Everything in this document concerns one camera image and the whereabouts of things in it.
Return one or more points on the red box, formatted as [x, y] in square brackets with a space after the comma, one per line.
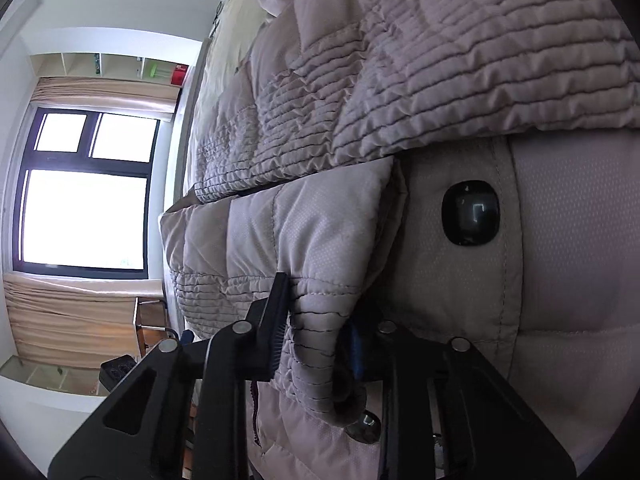
[179, 76]

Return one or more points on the beige curtain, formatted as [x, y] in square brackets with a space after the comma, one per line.
[100, 92]
[65, 320]

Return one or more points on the bed with beige cover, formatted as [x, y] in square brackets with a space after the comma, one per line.
[225, 60]

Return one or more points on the small green box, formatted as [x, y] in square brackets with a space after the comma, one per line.
[96, 66]

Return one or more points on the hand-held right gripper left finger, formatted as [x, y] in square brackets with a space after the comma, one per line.
[265, 320]

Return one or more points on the black device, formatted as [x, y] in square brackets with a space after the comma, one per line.
[119, 370]

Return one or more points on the wooden chair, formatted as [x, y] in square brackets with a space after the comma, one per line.
[150, 312]

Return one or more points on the pink quilted puffer jacket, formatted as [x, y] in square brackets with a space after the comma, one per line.
[450, 60]

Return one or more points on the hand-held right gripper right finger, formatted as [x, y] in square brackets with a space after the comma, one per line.
[356, 350]

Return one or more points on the black framed window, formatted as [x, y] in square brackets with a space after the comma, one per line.
[85, 220]

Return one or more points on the green plastic item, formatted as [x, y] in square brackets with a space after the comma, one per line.
[159, 71]

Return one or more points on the white wall shelf unit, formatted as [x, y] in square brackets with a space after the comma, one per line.
[60, 65]

